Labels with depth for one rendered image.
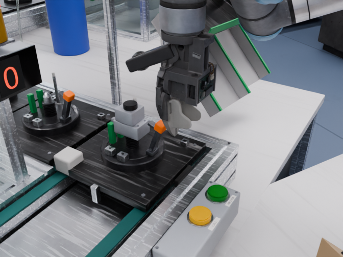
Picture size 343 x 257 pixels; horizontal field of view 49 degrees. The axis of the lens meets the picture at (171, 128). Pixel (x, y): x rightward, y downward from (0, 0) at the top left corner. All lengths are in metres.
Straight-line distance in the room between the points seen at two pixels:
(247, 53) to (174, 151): 0.44
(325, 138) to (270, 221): 2.01
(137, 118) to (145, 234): 0.24
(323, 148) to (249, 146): 1.69
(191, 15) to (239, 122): 0.63
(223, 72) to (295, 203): 0.38
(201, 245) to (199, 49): 0.32
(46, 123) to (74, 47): 0.78
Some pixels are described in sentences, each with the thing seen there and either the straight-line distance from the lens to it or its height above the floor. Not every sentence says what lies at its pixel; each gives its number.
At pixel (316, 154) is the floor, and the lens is 2.66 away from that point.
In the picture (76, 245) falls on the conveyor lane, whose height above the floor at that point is 0.92.
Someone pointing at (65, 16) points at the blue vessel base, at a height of 1.03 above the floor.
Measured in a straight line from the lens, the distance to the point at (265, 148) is 1.08.
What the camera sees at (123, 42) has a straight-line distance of 1.83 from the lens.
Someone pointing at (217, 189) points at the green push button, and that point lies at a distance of 0.75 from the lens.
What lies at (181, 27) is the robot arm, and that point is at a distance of 0.61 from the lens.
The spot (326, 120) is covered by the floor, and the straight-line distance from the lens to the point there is 3.07.
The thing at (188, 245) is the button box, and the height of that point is 0.96.
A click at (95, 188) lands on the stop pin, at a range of 0.77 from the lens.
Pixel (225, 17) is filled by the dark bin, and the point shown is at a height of 1.20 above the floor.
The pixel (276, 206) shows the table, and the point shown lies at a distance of 0.90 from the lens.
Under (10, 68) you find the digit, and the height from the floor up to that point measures 1.22.
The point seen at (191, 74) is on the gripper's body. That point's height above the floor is 1.20.
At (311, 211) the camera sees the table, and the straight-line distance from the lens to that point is 0.91.
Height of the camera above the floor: 1.46
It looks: 32 degrees down
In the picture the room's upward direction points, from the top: straight up
